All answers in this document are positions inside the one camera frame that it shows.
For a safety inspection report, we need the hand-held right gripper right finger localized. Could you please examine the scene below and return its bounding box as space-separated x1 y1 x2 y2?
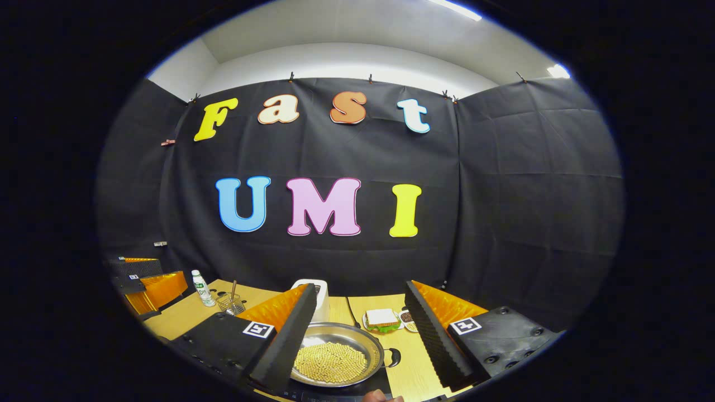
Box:
403 280 561 393

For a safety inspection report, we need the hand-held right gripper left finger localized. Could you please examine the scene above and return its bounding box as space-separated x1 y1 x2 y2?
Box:
168 283 318 395

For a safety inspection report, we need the stainless steel pot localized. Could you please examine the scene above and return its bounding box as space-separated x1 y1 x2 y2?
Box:
290 322 402 389

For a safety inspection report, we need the black induction cooktop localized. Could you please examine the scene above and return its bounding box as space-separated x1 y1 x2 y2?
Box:
279 368 394 402

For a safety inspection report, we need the pile of yellow soybeans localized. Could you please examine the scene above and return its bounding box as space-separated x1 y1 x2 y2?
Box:
293 342 368 385

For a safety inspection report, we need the white toaster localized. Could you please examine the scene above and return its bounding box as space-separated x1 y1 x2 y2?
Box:
290 279 329 323

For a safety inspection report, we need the white drink bottle green label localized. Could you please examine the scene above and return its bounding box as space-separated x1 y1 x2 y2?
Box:
191 270 216 308

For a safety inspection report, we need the black backdrop cloth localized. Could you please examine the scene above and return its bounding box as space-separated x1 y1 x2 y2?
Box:
95 73 625 336

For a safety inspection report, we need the row of black clips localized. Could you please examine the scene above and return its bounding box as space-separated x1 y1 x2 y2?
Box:
187 70 528 105

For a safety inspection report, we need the ceiling light strip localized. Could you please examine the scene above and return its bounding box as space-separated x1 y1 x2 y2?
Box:
427 0 483 22

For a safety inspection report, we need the wire mesh utensil holder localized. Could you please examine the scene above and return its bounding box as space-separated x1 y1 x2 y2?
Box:
216 293 246 317

